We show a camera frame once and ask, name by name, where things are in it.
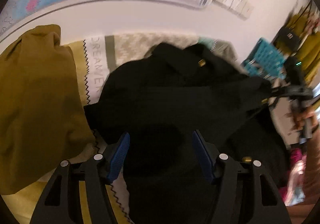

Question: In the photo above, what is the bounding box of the black button coat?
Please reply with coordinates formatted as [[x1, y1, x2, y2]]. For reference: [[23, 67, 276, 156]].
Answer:
[[84, 43, 290, 223]]

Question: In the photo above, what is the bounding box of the person's right hand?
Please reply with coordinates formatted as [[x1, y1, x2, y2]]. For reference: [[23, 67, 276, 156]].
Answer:
[[291, 107, 319, 134]]

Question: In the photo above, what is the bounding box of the magenta pink garment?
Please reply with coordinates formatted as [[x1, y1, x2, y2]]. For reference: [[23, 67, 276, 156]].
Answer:
[[279, 148, 306, 207]]

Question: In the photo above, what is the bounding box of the yellow hanging garment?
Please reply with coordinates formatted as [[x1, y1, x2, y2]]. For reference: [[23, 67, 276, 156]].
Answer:
[[286, 13, 319, 85]]

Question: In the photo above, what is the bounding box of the blue perforated hanging organizer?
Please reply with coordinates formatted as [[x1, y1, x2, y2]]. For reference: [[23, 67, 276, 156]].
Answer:
[[242, 38, 286, 81]]

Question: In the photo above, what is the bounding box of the black handbag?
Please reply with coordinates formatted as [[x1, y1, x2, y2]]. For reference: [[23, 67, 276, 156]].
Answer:
[[274, 26, 300, 52]]

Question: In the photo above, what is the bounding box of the mustard brown garment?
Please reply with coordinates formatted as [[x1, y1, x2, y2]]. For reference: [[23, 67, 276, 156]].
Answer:
[[1, 25, 95, 195]]

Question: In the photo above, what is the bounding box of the patterned patchwork bedspread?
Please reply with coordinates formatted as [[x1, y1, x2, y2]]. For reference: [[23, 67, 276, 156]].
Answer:
[[3, 33, 237, 223]]

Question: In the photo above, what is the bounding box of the white network wall plate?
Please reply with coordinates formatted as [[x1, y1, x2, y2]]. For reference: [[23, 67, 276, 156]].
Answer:
[[240, 1, 254, 19]]

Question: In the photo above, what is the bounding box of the middle white wall socket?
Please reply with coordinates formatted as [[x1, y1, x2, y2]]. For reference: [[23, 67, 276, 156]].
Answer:
[[229, 0, 247, 14]]

